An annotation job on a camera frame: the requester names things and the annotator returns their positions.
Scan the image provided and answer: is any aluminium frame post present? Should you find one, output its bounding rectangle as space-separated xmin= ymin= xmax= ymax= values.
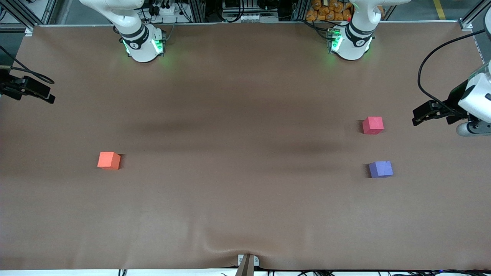
xmin=292 ymin=0 xmax=309 ymax=21
xmin=190 ymin=0 xmax=206 ymax=23

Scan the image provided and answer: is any red foam block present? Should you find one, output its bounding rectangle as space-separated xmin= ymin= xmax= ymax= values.
xmin=362 ymin=117 xmax=384 ymax=135

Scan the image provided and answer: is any orange foam block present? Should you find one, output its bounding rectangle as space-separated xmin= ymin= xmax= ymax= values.
xmin=97 ymin=152 xmax=121 ymax=170

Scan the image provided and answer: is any white connector block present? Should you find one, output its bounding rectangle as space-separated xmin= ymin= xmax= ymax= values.
xmin=226 ymin=14 xmax=277 ymax=23

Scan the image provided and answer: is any aluminium frame strut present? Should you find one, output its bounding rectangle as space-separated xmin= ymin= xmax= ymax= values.
xmin=0 ymin=0 xmax=58 ymax=31
xmin=462 ymin=0 xmax=491 ymax=25

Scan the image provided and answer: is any perforated metal edge rail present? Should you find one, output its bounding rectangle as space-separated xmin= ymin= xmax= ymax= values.
xmin=471 ymin=31 xmax=486 ymax=66

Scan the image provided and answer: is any brown camera post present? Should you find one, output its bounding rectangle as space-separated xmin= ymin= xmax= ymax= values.
xmin=235 ymin=255 xmax=255 ymax=276

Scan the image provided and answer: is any orange snack bags pile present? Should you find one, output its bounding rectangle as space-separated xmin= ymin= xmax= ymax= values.
xmin=306 ymin=0 xmax=353 ymax=22

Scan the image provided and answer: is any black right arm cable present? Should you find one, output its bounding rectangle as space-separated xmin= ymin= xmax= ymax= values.
xmin=0 ymin=46 xmax=55 ymax=85

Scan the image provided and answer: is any metal clamp bracket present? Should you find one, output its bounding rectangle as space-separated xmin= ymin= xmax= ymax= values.
xmin=238 ymin=254 xmax=260 ymax=267

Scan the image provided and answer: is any white power strip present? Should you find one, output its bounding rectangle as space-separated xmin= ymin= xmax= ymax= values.
xmin=148 ymin=3 xmax=181 ymax=16

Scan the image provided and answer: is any brown table mat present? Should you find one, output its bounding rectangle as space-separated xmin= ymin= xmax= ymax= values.
xmin=0 ymin=22 xmax=491 ymax=271

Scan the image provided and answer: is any purple foam block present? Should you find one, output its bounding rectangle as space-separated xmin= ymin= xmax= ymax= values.
xmin=369 ymin=161 xmax=394 ymax=179

